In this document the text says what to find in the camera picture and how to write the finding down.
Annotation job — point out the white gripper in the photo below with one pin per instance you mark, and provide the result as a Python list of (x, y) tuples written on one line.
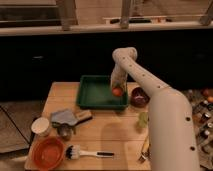
[(118, 78)]

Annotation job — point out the red apple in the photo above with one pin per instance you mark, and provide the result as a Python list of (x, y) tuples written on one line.
[(117, 91)]

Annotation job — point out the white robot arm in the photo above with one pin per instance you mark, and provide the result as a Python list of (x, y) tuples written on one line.
[(171, 130)]

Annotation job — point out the green plastic tray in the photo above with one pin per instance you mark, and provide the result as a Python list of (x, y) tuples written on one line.
[(94, 93)]

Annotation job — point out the dark red bowl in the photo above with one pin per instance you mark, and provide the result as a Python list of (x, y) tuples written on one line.
[(139, 98)]

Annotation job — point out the light green cup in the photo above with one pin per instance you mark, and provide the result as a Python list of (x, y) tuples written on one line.
[(142, 119)]

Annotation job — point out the brown block brush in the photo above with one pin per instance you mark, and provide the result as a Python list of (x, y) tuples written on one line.
[(83, 116)]

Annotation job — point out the blue grey cloth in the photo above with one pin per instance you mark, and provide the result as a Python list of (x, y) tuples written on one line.
[(64, 116)]

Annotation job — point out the metal measuring cup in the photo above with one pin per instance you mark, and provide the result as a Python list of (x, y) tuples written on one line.
[(64, 130)]

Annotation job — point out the metal fork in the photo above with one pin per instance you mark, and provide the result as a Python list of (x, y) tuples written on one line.
[(143, 157)]

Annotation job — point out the white dish brush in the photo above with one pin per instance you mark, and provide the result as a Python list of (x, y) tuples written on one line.
[(75, 152)]

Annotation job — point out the white paper cup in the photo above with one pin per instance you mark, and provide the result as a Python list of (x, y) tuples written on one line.
[(41, 126)]

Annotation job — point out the orange plastic bowl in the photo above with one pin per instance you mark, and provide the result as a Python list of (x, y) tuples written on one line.
[(48, 153)]

